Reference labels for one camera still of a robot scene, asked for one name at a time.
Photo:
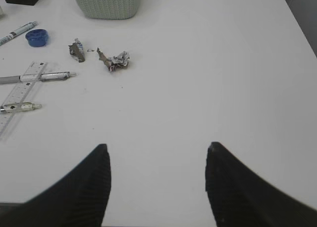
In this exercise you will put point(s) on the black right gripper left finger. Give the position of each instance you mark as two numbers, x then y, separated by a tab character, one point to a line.
79	199

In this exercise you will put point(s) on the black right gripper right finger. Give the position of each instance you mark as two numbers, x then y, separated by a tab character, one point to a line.
240	198

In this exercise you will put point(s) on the paper piece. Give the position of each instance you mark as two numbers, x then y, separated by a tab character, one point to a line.
112	63

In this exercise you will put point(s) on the small torn paper scrap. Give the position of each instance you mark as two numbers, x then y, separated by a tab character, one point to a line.
76	51

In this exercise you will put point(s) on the beige ballpoint pen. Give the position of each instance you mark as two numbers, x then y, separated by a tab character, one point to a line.
19	107

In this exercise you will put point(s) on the blue pencil sharpener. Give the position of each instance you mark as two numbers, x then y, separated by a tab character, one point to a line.
37	38

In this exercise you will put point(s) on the blue grey ballpoint pen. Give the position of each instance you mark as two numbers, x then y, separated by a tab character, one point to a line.
18	32

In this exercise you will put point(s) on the pale green woven basket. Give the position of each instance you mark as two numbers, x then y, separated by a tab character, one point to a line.
109	9

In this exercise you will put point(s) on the clear plastic ruler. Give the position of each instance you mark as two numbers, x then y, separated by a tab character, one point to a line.
19	94

